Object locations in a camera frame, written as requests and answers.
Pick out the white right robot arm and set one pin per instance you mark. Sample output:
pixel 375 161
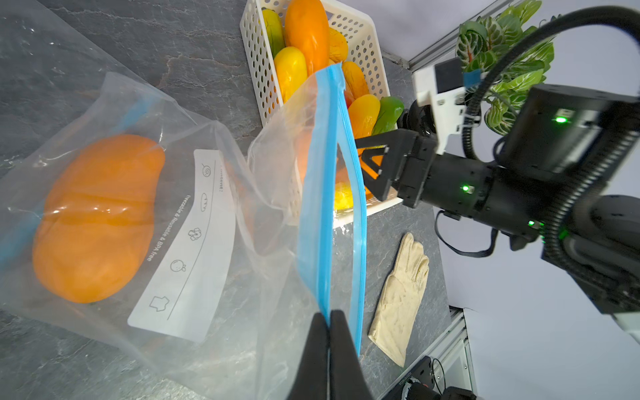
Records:
pixel 488 139

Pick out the beige work glove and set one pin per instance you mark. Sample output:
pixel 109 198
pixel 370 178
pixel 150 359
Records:
pixel 400 300

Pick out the cream perforated plastic basket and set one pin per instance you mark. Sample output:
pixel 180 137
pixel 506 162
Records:
pixel 363 49

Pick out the clear blue zip-top bag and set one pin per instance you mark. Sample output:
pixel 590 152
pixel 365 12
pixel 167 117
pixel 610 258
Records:
pixel 246 249

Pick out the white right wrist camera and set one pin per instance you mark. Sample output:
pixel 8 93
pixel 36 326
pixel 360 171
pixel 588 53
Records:
pixel 443 87

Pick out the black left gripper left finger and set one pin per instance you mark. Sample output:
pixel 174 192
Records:
pixel 311 381

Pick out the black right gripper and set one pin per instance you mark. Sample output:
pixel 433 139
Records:
pixel 457 185

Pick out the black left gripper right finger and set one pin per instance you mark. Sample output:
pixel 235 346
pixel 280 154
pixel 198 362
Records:
pixel 346 380

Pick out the orange yellow mango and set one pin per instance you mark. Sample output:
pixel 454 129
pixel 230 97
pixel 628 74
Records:
pixel 363 114

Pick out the green mango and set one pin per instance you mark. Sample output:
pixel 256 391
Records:
pixel 391 109

